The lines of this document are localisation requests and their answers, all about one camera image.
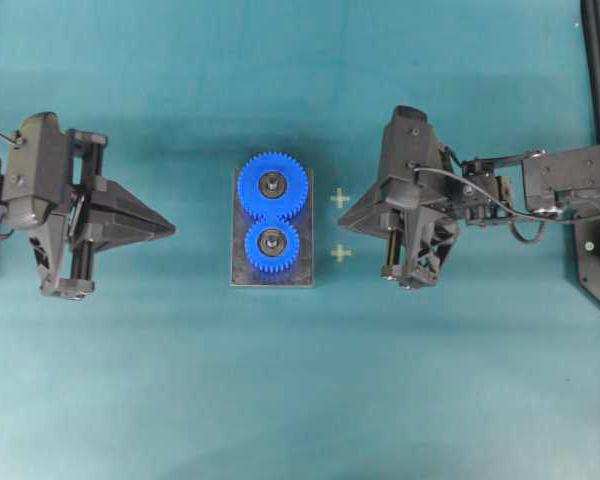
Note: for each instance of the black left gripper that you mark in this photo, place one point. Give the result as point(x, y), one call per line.
point(117, 218)

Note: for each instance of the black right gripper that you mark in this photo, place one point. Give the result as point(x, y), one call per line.
point(420, 232)

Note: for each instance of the small blue gear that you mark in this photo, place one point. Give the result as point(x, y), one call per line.
point(272, 245)

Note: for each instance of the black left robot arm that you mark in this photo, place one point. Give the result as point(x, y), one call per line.
point(98, 214)

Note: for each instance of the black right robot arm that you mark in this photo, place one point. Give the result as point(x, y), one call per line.
point(559, 188)

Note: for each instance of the large blue gear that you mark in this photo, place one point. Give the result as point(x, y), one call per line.
point(272, 184)

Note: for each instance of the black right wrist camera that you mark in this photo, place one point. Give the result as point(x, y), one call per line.
point(409, 142)

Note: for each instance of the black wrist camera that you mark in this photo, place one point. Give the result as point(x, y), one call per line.
point(409, 142)
point(37, 177)

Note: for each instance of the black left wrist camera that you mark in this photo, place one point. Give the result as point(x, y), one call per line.
point(37, 177)

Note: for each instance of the grey metal base plate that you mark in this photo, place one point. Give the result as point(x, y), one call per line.
point(299, 275)

